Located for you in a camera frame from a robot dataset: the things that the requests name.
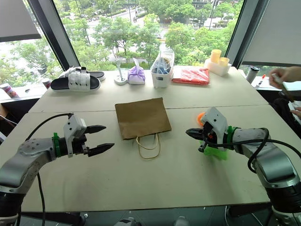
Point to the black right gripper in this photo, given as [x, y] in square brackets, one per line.
[207, 136]

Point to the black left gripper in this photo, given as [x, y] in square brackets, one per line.
[80, 146]

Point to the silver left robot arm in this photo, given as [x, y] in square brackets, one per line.
[28, 155]

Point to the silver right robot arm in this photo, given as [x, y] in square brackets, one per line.
[275, 164]

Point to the person's bare forearm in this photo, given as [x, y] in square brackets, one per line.
[296, 73]

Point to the brown paper bag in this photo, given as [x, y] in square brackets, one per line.
[142, 118]

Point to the purple tissue pack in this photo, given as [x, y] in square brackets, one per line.
[136, 75]

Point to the clear plastic bag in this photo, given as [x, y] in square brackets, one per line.
[163, 58]

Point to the person's bare hand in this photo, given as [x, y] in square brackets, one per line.
[282, 77]

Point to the green right wrist clamp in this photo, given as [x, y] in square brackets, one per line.
[230, 135]

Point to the green wrist clamp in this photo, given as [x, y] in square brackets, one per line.
[56, 144]
[230, 135]

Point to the green left wrist clamp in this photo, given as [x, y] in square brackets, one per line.
[56, 144]

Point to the red plastic package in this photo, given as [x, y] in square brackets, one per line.
[191, 76]

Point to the black white slide sandal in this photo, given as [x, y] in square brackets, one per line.
[75, 82]
[96, 75]

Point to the white plastic bin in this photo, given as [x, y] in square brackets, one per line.
[162, 78]

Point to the white desk stand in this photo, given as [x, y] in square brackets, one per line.
[120, 77]

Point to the small red white cup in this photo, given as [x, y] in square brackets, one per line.
[46, 83]

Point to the short yellow cup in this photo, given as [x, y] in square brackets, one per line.
[224, 61]

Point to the tall yellow cup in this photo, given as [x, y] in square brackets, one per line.
[215, 56]

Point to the grey travel tumbler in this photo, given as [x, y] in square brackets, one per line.
[252, 75]

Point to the red pen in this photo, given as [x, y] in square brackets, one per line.
[261, 80]

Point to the red white can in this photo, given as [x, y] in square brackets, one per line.
[9, 90]

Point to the grey roller blind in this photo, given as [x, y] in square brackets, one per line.
[275, 30]
[16, 18]

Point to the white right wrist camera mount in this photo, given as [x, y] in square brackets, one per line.
[217, 124]

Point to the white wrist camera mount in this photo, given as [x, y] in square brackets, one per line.
[73, 127]
[217, 124]

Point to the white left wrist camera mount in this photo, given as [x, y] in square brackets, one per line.
[73, 127]

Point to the dark window frame post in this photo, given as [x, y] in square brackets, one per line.
[237, 33]
[56, 33]

